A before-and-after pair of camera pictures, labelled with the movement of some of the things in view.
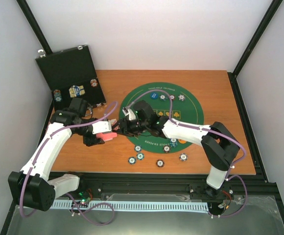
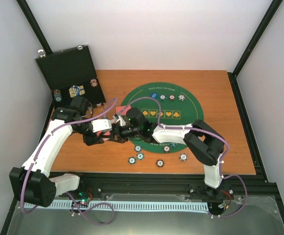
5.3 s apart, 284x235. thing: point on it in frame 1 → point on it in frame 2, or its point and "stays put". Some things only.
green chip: (140, 156) stays put
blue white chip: (181, 97) stays put
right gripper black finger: (123, 133) → (118, 138)
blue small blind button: (153, 95) stays put
